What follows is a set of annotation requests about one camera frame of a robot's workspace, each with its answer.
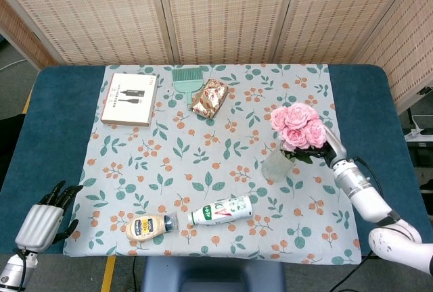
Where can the clear glass vase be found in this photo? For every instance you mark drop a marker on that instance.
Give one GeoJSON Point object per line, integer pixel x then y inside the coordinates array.
{"type": "Point", "coordinates": [275, 168]}

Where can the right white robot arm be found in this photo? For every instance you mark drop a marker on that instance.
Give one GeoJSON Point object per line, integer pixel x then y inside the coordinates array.
{"type": "Point", "coordinates": [365, 197]}

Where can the teal velvet table cover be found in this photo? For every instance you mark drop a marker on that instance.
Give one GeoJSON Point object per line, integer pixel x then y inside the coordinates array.
{"type": "Point", "coordinates": [57, 119]}

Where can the Hellmann's mayonnaise squeeze bottle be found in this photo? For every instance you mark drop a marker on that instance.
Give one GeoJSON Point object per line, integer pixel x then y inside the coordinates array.
{"type": "Point", "coordinates": [145, 227]}

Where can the black object beside table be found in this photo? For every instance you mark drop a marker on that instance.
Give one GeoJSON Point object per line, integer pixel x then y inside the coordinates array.
{"type": "Point", "coordinates": [10, 143]}

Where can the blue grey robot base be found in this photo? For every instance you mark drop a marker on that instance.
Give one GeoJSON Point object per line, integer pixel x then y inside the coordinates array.
{"type": "Point", "coordinates": [213, 275]}

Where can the white AD milk bottle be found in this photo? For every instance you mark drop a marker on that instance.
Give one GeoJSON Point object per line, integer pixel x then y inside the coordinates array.
{"type": "Point", "coordinates": [220, 211]}

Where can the floral print tablecloth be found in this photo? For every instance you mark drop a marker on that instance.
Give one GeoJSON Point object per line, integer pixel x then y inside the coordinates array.
{"type": "Point", "coordinates": [203, 157]}

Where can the gold foil snack packet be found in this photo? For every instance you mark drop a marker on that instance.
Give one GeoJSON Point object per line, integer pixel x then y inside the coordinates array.
{"type": "Point", "coordinates": [209, 97]}

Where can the mint green hand brush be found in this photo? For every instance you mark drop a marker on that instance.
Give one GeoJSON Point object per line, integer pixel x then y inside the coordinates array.
{"type": "Point", "coordinates": [186, 80]}

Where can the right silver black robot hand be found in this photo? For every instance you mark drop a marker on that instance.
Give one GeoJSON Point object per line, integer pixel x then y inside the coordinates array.
{"type": "Point", "coordinates": [336, 146]}

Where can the white power strip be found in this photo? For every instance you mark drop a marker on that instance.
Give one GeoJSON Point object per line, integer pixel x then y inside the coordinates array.
{"type": "Point", "coordinates": [417, 133]}

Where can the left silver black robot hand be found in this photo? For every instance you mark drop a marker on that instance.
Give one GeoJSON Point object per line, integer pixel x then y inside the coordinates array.
{"type": "Point", "coordinates": [40, 224]}

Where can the black box on floor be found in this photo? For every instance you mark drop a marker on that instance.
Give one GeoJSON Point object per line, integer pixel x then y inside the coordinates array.
{"type": "Point", "coordinates": [424, 155]}

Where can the bamboo folding screen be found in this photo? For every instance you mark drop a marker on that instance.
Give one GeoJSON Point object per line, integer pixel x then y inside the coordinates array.
{"type": "Point", "coordinates": [220, 11]}

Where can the pink rose bouquet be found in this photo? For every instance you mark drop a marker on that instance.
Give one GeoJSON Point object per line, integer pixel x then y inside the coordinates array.
{"type": "Point", "coordinates": [297, 123]}

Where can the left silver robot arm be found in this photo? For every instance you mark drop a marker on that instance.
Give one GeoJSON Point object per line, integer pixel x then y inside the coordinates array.
{"type": "Point", "coordinates": [11, 271]}

